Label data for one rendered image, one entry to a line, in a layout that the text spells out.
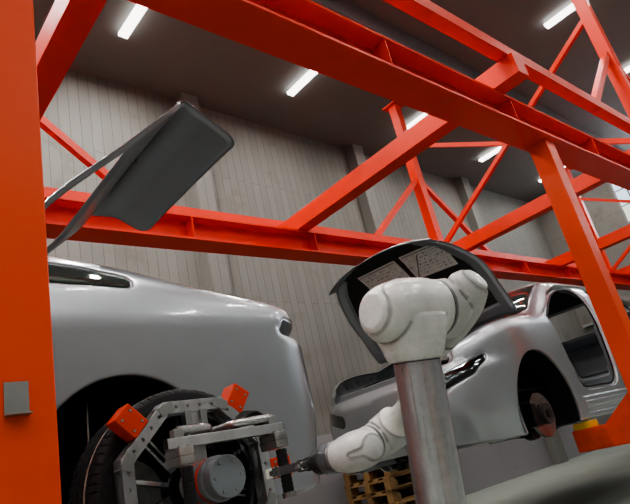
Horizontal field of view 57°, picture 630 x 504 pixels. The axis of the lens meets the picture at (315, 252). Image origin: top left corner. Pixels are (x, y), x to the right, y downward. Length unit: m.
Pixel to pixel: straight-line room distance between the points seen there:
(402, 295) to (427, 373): 0.17
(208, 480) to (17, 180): 1.07
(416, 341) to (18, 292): 1.13
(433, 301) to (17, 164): 1.34
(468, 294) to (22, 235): 1.27
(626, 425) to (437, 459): 3.79
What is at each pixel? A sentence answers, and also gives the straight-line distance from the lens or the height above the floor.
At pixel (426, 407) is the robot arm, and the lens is 1.22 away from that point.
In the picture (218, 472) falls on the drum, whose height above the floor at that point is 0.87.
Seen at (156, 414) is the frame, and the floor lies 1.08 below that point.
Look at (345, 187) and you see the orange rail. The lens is 5.69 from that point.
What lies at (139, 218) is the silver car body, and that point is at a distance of 4.57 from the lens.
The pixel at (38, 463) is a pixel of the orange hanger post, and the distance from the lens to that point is 1.72.
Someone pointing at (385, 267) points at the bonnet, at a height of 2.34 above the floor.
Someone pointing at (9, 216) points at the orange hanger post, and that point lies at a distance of 1.91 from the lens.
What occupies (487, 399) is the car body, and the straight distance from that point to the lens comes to 4.23.
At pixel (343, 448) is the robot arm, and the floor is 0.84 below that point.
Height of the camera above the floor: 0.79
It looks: 21 degrees up
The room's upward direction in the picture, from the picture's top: 13 degrees counter-clockwise
